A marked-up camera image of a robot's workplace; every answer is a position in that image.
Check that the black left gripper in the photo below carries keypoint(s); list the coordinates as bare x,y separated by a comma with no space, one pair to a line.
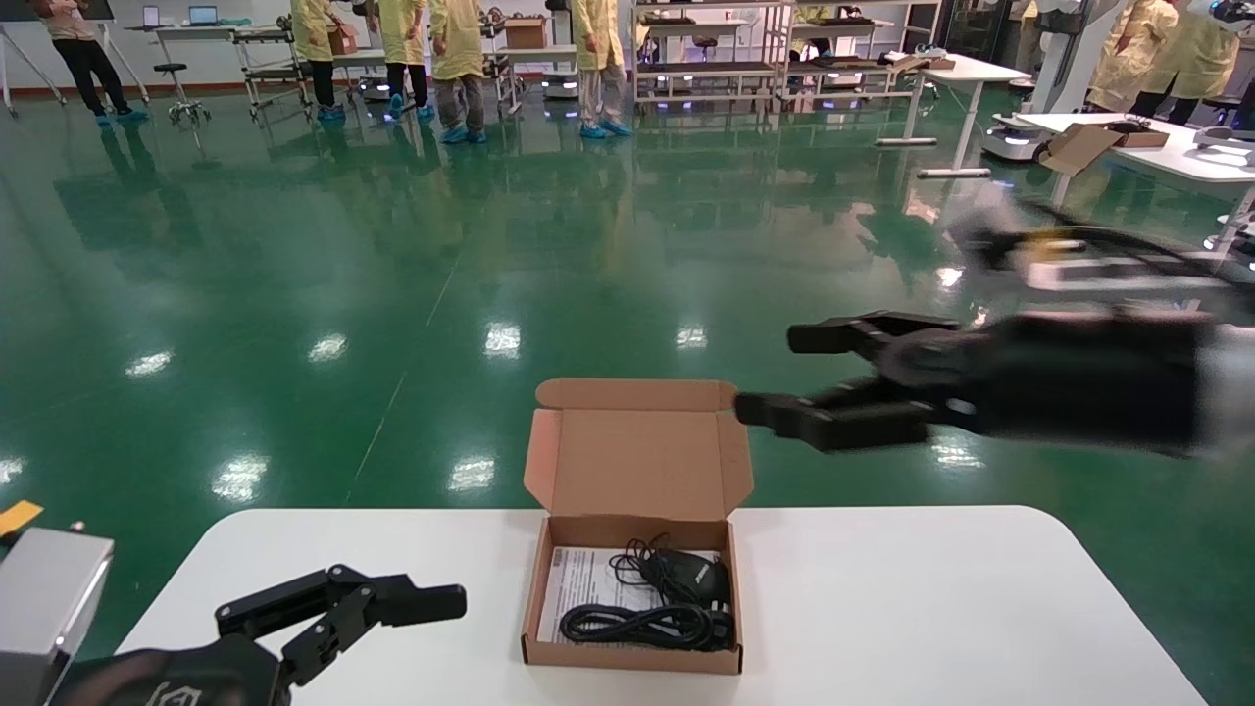
196,681

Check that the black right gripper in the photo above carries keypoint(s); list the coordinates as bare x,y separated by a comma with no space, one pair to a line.
1059,382

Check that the brown cardboard storage box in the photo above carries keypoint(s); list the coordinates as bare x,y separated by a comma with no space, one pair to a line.
637,461

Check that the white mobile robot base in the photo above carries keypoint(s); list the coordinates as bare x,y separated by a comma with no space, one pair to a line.
373,90
560,86

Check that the open flat cardboard box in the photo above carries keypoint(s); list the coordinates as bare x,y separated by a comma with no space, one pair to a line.
1079,149

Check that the closed brown cardboard box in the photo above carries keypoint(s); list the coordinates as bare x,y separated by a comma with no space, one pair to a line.
527,34

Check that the small brown cardboard box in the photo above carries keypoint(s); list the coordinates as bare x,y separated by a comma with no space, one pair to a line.
343,41

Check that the white printed paper manual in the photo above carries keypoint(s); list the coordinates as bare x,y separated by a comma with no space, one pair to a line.
583,588

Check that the black power adapter thin lead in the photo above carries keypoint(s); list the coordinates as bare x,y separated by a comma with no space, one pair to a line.
691,577

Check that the white metal shelf rack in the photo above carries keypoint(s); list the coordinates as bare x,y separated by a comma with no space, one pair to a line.
863,71
706,71

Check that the white table with T legs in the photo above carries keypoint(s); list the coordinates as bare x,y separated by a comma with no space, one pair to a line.
980,71

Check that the white wheeled column robot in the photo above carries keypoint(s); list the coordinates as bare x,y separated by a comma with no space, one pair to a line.
1064,59

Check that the long white table T legs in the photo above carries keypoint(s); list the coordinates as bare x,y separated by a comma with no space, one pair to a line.
1177,157

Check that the yellow tape tag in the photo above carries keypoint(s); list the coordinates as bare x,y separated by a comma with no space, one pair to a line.
18,517

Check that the person in yellow coat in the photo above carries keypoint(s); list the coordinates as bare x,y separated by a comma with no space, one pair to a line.
456,44
314,29
1128,59
1201,59
596,34
402,34

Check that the narrow white work table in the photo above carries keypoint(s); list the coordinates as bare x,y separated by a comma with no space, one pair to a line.
549,51
365,55

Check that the white robot part on table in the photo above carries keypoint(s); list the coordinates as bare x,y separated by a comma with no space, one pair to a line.
1226,142

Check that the black padded stool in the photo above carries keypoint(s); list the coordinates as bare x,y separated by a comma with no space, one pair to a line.
1230,103

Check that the metal trolley cart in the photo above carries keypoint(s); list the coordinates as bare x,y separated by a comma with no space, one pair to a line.
270,74

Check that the black round swivel stool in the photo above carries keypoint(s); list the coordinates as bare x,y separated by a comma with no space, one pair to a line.
171,69

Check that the white desk with laptops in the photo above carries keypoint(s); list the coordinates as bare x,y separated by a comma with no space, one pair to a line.
196,32

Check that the open laptop blue screen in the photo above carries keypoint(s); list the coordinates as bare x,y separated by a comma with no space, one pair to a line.
203,15

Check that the person beige top black trousers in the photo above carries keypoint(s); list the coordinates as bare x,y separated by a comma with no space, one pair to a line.
83,59

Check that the black board on tripod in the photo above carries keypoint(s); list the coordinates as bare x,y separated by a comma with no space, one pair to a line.
10,10

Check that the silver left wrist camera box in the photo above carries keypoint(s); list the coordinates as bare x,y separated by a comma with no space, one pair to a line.
49,608

